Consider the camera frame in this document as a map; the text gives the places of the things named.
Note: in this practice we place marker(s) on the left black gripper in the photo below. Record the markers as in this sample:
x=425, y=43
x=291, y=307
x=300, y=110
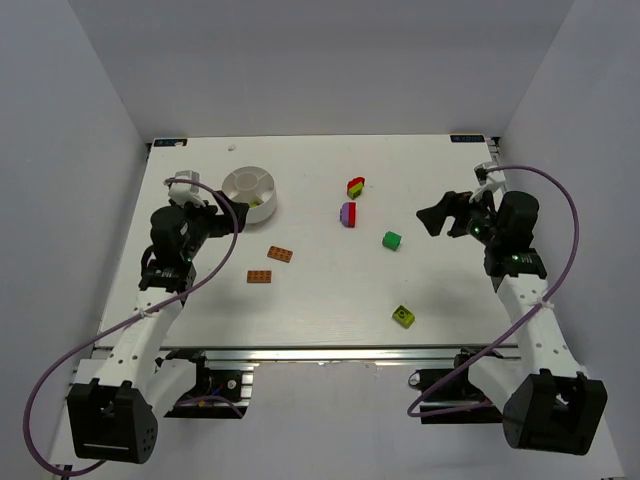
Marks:
x=215, y=222

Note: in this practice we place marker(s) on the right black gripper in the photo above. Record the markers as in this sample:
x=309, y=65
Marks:
x=455, y=216

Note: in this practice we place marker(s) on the green square lego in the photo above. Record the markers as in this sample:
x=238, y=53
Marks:
x=391, y=240

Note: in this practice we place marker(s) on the lavender half-round lego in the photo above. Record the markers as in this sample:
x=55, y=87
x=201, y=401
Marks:
x=344, y=215

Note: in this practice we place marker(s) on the red half-round lego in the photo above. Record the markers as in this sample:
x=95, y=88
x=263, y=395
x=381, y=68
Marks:
x=351, y=217

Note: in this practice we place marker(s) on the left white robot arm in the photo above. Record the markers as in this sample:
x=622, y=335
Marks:
x=115, y=415

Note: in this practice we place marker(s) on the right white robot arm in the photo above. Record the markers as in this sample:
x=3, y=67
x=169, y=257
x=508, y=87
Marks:
x=544, y=401

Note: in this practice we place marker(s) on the white round divided container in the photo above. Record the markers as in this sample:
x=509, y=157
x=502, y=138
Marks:
x=252, y=184

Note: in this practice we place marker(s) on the lower orange flat lego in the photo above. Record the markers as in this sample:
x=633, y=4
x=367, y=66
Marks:
x=259, y=276

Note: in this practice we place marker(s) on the orange flat lego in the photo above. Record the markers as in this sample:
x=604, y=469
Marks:
x=280, y=254
x=259, y=276

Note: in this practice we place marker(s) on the upper orange flat lego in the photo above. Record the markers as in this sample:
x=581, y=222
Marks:
x=280, y=254

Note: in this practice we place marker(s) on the right blue table label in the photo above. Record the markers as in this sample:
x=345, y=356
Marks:
x=467, y=138

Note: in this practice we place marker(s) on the blue table label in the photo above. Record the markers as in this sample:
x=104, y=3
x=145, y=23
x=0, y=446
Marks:
x=170, y=142
x=467, y=138

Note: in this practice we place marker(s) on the red and lime lego stack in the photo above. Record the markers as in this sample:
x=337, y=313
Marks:
x=355, y=187

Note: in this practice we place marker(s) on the lime lego with print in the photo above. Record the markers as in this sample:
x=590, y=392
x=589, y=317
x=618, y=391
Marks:
x=403, y=317

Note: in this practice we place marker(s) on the left blue table label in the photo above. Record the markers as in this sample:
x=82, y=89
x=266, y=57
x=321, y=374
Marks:
x=170, y=142

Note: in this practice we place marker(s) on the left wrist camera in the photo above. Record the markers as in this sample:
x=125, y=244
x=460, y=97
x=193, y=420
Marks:
x=182, y=191

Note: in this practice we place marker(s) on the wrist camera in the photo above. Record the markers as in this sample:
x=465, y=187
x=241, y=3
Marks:
x=490, y=179
x=182, y=191

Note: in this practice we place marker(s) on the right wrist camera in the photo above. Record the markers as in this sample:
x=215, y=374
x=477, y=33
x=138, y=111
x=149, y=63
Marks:
x=490, y=179

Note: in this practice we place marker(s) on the aluminium table frame rail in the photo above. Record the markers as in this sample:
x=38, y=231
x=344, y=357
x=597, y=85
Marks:
x=338, y=354

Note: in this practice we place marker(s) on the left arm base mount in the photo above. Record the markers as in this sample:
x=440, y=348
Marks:
x=220, y=391

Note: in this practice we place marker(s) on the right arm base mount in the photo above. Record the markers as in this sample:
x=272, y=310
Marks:
x=456, y=393

